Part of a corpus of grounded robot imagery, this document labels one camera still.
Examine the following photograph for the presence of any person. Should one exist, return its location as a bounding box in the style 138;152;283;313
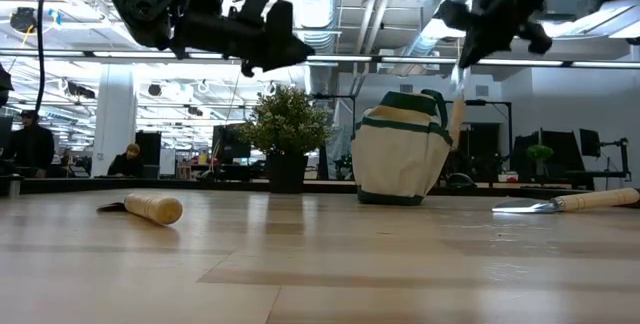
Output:
0;109;56;180
106;142;147;179

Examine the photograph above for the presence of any white pillar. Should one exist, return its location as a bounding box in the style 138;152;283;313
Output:
91;63;138;179

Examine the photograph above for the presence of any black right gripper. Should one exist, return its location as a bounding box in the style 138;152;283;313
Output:
434;0;554;70

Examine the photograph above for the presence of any black monitor on arm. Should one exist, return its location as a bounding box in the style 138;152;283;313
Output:
578;127;632;175

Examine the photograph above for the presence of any small green potted plant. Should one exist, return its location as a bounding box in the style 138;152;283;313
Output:
238;85;335;195

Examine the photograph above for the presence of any black metal rack frame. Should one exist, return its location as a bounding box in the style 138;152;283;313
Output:
462;98;515;170

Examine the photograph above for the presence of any black ceiling fixture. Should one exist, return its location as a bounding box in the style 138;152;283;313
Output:
8;6;40;34

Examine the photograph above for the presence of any black cabinet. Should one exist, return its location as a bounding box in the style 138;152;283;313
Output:
134;131;163;180

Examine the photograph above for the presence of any black office monitor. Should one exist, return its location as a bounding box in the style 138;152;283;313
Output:
211;123;252;161

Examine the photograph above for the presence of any wooden-handled wide garden trowel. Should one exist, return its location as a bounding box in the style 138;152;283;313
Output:
491;187;640;215

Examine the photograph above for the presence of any black dome object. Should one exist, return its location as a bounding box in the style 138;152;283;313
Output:
446;172;477;189

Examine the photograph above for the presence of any tiny green desk plant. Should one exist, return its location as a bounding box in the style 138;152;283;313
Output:
526;143;555;178

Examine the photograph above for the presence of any black hanging cable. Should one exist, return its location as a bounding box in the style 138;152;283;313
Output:
34;0;55;115

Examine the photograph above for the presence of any cream canvas green-trimmed gardening bag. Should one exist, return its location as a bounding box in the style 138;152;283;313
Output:
349;88;455;207

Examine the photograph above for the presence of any black aluminium table frame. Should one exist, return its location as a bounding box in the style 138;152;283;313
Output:
0;176;640;208

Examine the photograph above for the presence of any long ceiling light strip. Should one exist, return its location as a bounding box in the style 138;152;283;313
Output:
0;48;640;69

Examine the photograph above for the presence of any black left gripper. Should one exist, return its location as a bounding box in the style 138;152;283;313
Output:
219;0;316;78

